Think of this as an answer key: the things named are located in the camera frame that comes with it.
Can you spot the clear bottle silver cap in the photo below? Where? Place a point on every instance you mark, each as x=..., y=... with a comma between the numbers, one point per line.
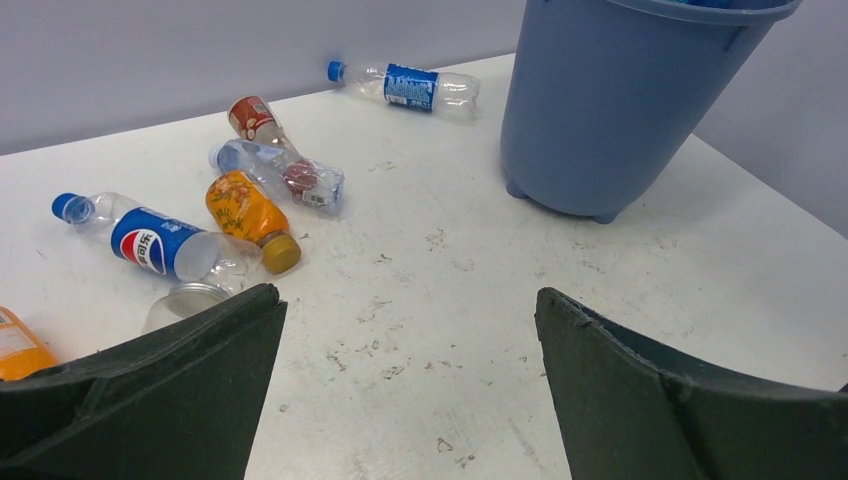
x=182, y=301

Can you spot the far blue label bottle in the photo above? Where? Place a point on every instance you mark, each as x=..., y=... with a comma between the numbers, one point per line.
x=447, y=94

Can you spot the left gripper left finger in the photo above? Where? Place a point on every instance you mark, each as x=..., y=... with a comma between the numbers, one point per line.
x=181, y=402

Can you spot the red label small bottle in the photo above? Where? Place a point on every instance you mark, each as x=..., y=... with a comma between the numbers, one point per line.
x=252, y=119

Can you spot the orange juice bottle gold cap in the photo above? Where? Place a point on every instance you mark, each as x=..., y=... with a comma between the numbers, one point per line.
x=241, y=208

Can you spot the pepsi bottle blue label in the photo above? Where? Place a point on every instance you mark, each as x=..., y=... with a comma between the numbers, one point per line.
x=161, y=244

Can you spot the blue plastic bin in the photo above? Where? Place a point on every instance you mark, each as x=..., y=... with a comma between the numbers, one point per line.
x=603, y=93

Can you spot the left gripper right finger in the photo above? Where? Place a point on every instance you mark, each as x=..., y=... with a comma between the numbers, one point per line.
x=630, y=407

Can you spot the crushed clear bottle blue cap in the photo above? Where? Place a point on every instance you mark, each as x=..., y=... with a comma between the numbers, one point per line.
x=283, y=173

